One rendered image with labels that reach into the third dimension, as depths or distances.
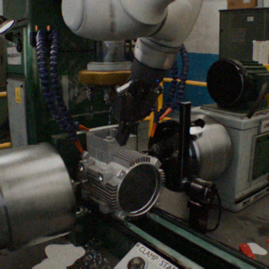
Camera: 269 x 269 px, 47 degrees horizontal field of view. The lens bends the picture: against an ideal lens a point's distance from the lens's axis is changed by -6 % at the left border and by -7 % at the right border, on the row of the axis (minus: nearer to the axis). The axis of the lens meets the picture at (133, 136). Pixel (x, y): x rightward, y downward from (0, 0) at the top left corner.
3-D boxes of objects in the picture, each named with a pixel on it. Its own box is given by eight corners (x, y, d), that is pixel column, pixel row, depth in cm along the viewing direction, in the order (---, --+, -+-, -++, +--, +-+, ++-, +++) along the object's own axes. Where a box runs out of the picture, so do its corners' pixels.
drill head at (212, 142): (128, 185, 117) (128, 117, 110) (203, 161, 141) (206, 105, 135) (177, 211, 98) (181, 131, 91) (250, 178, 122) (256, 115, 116)
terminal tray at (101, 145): (86, 155, 100) (84, 132, 98) (114, 149, 106) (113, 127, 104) (107, 166, 91) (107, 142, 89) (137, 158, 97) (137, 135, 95)
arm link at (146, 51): (131, 26, 65) (123, 51, 68) (157, 47, 60) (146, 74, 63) (164, 29, 70) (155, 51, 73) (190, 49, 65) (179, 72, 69)
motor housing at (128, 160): (77, 203, 101) (73, 146, 96) (125, 189, 113) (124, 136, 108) (113, 230, 86) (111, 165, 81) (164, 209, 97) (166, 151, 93)
